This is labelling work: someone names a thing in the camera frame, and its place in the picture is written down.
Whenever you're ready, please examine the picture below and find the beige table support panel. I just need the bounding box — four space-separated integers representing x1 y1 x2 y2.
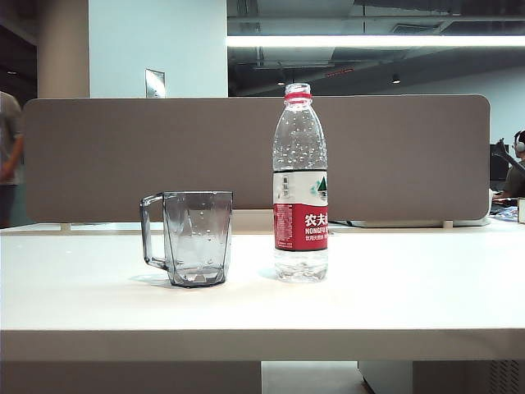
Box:
0 360 263 394

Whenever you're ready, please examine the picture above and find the long white ceiling light strip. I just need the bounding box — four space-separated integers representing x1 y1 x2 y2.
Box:
227 34 525 48

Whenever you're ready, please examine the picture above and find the standing person in grey shirt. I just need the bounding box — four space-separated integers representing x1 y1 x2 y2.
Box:
0 90 25 229

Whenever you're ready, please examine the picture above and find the seated person in dark shirt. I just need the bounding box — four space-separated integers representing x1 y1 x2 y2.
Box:
493 130 525 202

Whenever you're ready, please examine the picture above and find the brown fabric desk divider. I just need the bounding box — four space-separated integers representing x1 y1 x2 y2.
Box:
23 94 492 225

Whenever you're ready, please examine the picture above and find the clear water bottle red label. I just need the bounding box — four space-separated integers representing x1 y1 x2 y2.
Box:
273 82 331 285

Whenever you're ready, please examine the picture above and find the silver wall plate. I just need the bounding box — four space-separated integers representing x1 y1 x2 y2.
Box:
144 68 167 99

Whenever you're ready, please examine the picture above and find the grey transparent plastic mug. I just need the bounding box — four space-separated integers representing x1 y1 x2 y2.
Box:
139 190 235 289

